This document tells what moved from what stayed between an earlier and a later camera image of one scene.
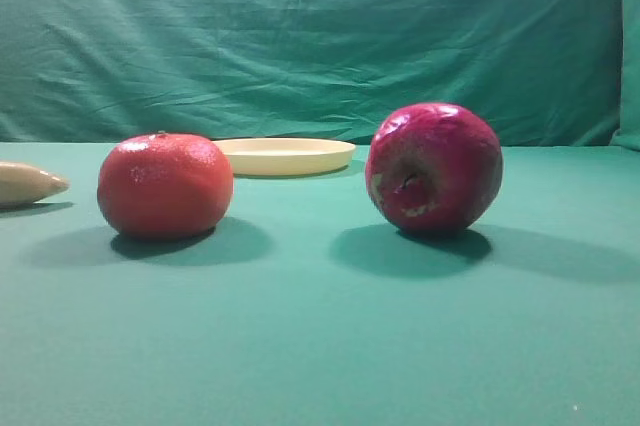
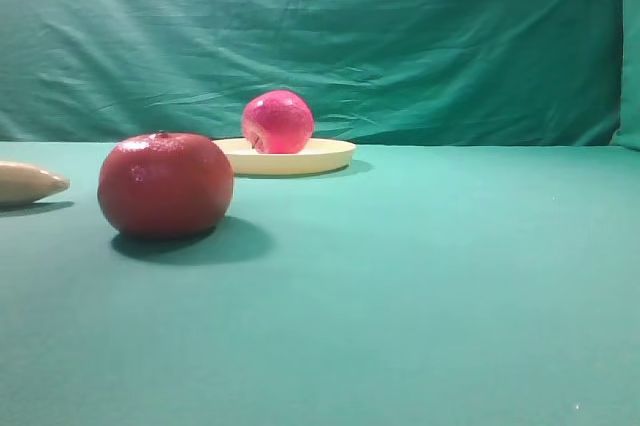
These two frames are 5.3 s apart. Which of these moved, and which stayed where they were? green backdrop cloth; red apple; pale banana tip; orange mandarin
Moved: red apple
Stayed: green backdrop cloth; pale banana tip; orange mandarin
